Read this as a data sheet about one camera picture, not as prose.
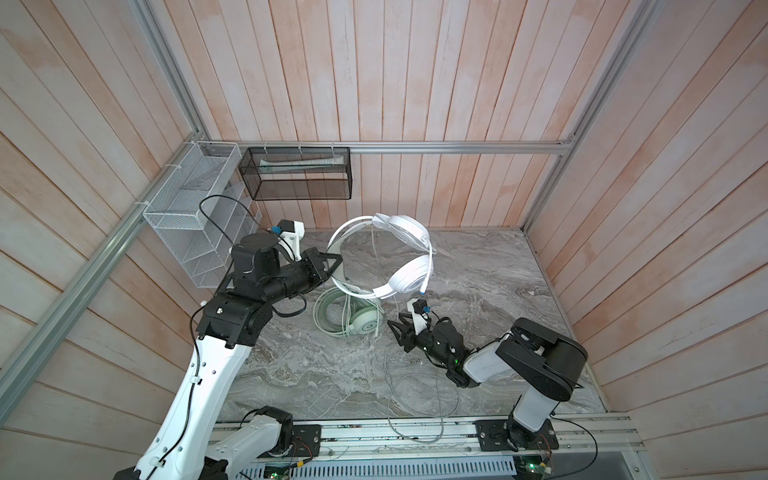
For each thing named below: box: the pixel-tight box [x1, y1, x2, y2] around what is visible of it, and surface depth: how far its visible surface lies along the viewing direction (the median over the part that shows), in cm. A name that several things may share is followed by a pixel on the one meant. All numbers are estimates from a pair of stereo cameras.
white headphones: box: [326, 214, 436, 299], surface depth 57 cm
